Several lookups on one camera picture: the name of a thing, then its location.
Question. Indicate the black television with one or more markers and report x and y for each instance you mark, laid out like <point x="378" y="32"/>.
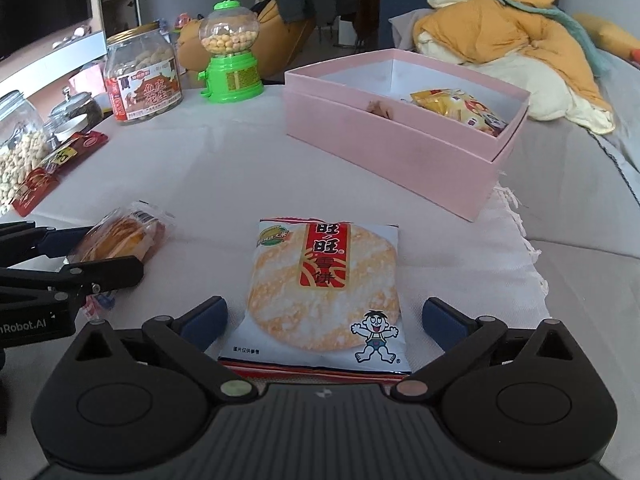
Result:
<point x="40" y="0"/>

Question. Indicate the yellow black snack sachet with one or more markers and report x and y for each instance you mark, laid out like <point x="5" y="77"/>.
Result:
<point x="60" y="156"/>

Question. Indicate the grey pillow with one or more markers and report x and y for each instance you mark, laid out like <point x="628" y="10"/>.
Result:
<point x="405" y="30"/>

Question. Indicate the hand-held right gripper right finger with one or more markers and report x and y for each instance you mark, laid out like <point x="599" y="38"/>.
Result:
<point x="446" y="324"/>

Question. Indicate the grey sofa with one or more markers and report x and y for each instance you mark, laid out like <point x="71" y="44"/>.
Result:
<point x="590" y="220"/>

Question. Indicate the white woven table mat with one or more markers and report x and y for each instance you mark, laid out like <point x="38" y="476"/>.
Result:
<point x="200" y="170"/>

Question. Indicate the yellow snack packet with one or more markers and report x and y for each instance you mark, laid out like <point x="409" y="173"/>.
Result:
<point x="450" y="105"/>

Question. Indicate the blue cabinet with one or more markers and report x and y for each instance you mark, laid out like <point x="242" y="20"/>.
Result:
<point x="415" y="0"/>

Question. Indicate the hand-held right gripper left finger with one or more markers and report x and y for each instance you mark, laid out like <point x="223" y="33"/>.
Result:
<point x="202" y="325"/>

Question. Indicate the pale pink box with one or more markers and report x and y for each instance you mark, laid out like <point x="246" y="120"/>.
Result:
<point x="87" y="82"/>

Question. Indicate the clear glass jar of nuts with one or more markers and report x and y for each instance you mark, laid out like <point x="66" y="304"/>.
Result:
<point x="20" y="150"/>

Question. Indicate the glass jar with dark contents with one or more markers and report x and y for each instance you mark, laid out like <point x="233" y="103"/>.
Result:
<point x="75" y="112"/>

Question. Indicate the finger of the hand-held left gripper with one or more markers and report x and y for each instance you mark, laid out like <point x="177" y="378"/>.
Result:
<point x="110" y="272"/>
<point x="62" y="241"/>

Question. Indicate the white rice cracker packet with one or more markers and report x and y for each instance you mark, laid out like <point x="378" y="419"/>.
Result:
<point x="320" y="290"/>

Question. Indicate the clear cake packet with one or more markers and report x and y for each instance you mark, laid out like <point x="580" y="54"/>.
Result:
<point x="122" y="235"/>

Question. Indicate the white television cabinet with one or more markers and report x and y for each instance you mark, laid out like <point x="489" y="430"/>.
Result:
<point x="45" y="60"/>

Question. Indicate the yellow pillow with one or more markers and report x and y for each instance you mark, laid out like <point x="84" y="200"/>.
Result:
<point x="610" y="35"/>

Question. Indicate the red snack sachet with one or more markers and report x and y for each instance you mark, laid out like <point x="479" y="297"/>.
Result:
<point x="90" y="142"/>
<point x="35" y="191"/>

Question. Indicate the green cloth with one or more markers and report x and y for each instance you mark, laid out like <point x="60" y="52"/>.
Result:
<point x="560" y="20"/>

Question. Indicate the yellow and cream quilt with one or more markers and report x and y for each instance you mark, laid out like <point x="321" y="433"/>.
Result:
<point x="500" y="40"/>

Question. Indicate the peanut jar with gold lid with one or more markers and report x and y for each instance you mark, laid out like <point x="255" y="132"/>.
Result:
<point x="145" y="85"/>

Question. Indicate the green candy dispenser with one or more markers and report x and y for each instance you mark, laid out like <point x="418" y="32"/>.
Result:
<point x="230" y="60"/>

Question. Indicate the white waste bin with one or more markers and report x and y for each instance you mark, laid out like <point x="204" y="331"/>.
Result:
<point x="348" y="32"/>

